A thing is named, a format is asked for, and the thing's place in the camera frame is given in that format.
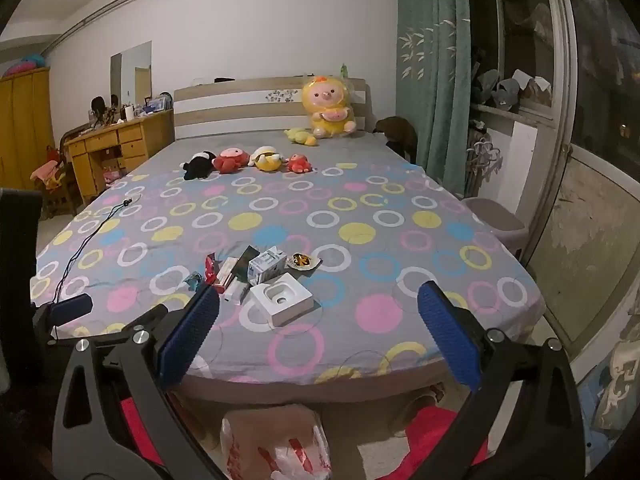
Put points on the yellow green small plush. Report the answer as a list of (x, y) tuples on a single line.
[(300, 136)]

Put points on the window frame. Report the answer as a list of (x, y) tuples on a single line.
[(562, 110)]

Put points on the dark green box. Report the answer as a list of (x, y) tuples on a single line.
[(246, 260)]

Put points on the grey plastic stool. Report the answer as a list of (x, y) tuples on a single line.
[(495, 220)]

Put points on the blue white printed cloth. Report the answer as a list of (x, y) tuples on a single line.
[(615, 385)]

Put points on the black round desk object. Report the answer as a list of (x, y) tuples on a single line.
[(98, 105)]

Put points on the white red print plastic bag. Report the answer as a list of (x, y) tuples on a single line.
[(280, 440)]

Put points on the wall mirror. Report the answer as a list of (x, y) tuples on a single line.
[(130, 75)]

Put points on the pink clothes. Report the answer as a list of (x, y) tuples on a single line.
[(46, 170)]

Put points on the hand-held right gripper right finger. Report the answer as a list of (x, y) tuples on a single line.
[(447, 335)]

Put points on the black white plush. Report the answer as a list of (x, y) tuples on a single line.
[(200, 165)]

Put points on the large yellow pig plush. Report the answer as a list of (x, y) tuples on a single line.
[(325, 105)]

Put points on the yellow wooden wardrobe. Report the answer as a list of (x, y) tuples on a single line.
[(25, 125)]

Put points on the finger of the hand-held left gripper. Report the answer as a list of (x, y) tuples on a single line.
[(70, 307)]

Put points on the small red plush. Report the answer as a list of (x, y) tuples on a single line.
[(297, 164)]

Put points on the yellow plush with white cap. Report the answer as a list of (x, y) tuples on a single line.
[(265, 160)]

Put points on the person's right leg red pants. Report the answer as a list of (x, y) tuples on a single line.
[(430, 435)]

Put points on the white blue milk carton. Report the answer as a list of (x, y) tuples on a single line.
[(265, 265)]

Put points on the person's left leg red pants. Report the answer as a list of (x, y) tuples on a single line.
[(132, 420)]

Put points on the blue white box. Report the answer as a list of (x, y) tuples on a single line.
[(156, 104)]

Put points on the grey caps pile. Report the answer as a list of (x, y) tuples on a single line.
[(505, 90)]

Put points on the red plush with pink face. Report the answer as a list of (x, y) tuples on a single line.
[(230, 160)]

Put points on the brown garment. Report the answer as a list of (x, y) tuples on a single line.
[(397, 132)]

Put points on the grey circle print bedsheet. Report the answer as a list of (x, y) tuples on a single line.
[(350, 195)]

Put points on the pink boxes under desk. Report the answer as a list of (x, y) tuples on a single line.
[(111, 167)]

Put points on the wooden chair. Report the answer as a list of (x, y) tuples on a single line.
[(60, 190)]

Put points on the person's leg red pants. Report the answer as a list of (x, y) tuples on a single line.
[(430, 435), (132, 420)]

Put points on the white board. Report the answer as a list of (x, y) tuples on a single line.
[(525, 170)]

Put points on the white tray box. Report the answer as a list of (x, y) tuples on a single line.
[(295, 305)]

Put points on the yellow black round wrapper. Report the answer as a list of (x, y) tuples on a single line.
[(301, 261)]

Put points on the green leaf print curtain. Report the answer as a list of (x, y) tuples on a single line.
[(435, 85)]

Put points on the white clothes hangers bundle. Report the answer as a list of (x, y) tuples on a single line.
[(482, 160)]

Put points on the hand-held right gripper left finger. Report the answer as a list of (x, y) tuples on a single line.
[(192, 330)]

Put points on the yellow wooden desk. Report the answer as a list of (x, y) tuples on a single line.
[(140, 132)]

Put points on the small white box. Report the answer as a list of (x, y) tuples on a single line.
[(235, 292)]

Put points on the teal wrapper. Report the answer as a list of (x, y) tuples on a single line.
[(192, 281)]

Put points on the red white long box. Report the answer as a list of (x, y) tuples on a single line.
[(226, 272)]

